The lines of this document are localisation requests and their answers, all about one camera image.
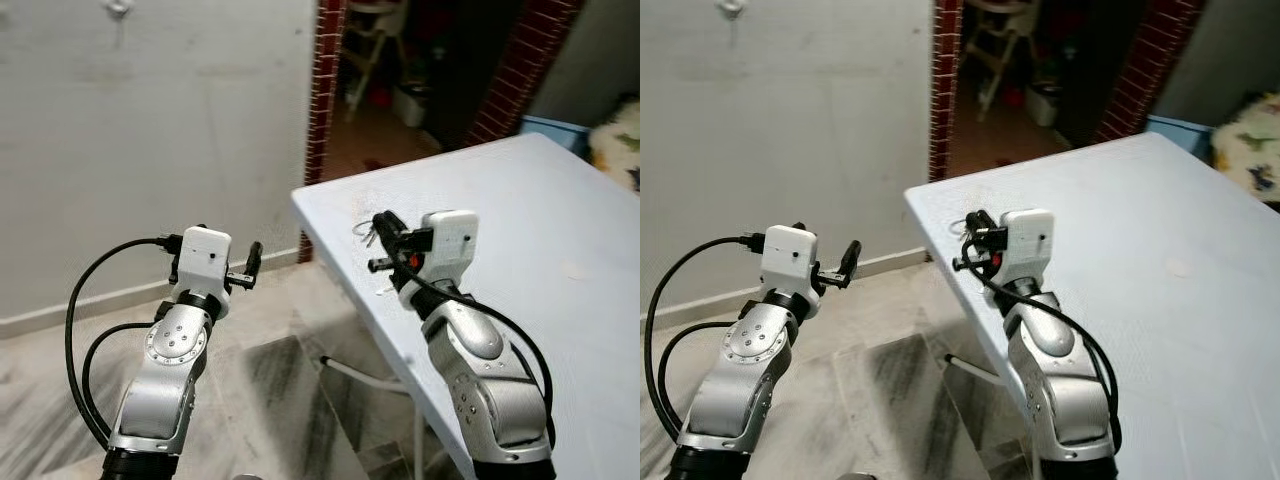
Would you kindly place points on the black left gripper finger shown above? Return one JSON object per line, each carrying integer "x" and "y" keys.
{"x": 255, "y": 260}
{"x": 850, "y": 262}

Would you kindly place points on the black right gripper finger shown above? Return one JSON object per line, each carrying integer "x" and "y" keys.
{"x": 981, "y": 224}
{"x": 390, "y": 226}

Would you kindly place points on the keys with black head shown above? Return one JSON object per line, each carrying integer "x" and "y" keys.
{"x": 370, "y": 240}
{"x": 960, "y": 226}

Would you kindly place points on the white folding table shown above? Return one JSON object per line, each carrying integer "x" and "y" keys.
{"x": 1180, "y": 330}
{"x": 520, "y": 300}

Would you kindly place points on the white planter pot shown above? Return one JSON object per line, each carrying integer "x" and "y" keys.
{"x": 1042, "y": 105}
{"x": 411, "y": 105}

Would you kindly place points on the small red toy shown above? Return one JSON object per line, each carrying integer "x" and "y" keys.
{"x": 1014, "y": 98}
{"x": 380, "y": 98}

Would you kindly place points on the red brick door pillar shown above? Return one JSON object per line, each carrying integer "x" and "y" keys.
{"x": 1150, "y": 60}
{"x": 325, "y": 90}
{"x": 520, "y": 70}
{"x": 945, "y": 80}

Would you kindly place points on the blue plastic bin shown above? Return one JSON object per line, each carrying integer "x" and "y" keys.
{"x": 550, "y": 130}
{"x": 1180, "y": 128}

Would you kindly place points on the white high chair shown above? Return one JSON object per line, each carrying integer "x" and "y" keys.
{"x": 380, "y": 10}
{"x": 1000, "y": 10}

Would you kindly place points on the white dinosaur print pillow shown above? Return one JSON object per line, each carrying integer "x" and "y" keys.
{"x": 620, "y": 140}
{"x": 1250, "y": 140}

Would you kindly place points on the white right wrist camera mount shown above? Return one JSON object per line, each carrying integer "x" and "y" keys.
{"x": 1030, "y": 240}
{"x": 450, "y": 245}

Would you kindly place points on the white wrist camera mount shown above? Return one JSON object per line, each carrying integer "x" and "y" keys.
{"x": 205, "y": 258}
{"x": 790, "y": 255}
{"x": 1030, "y": 240}
{"x": 450, "y": 245}

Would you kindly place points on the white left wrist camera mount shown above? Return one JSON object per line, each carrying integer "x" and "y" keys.
{"x": 790, "y": 255}
{"x": 205, "y": 258}

